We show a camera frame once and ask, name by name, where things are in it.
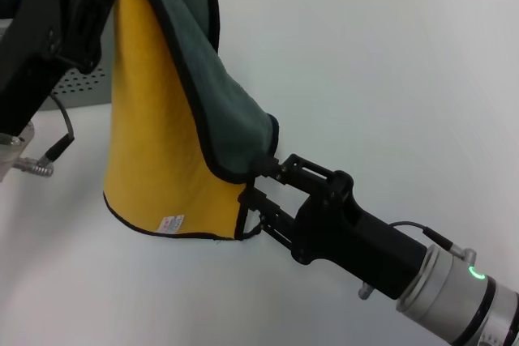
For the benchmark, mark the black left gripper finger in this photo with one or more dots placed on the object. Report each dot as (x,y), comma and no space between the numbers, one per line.
(87,18)

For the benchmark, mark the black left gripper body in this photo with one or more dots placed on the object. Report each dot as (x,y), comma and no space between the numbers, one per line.
(32,58)

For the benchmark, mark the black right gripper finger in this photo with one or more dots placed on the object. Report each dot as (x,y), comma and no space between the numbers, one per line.
(277,216)
(308,176)

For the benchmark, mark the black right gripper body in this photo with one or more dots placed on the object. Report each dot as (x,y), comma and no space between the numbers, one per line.
(344,232)

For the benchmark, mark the yellow and green towel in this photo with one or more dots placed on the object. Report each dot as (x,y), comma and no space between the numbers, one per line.
(154,119)

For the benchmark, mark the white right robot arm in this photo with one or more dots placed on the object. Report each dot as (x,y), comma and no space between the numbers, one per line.
(458,305)

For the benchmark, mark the grey perforated plastic storage box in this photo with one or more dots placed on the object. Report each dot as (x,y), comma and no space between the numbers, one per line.
(85,86)

